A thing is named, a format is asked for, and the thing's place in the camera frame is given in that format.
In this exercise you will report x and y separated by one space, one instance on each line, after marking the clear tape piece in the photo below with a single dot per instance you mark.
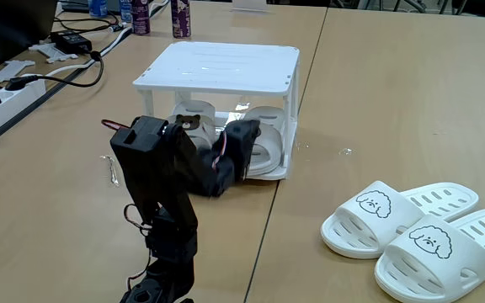
345 151

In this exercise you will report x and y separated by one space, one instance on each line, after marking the purple drink can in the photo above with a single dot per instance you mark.
140 17
180 19

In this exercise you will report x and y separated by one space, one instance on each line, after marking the white dog slipper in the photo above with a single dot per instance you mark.
427 269
364 225

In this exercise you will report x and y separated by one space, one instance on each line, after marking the white power strip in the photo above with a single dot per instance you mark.
2 109

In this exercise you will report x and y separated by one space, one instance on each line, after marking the black power adapter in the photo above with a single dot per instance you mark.
70 41

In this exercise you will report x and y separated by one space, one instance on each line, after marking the white card stand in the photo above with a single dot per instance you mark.
248 5

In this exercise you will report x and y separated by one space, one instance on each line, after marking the white two-shelf shoe rack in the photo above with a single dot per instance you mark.
221 67

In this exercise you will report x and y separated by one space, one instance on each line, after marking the blue drink can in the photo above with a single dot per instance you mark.
97 7
125 10

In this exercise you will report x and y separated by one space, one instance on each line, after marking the black laptop screen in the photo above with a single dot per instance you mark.
11 29

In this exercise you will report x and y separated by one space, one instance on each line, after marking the white flat plastic part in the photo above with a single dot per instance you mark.
51 51
9 69

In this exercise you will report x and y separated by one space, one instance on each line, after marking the grey bear slipper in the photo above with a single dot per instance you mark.
268 145
202 111

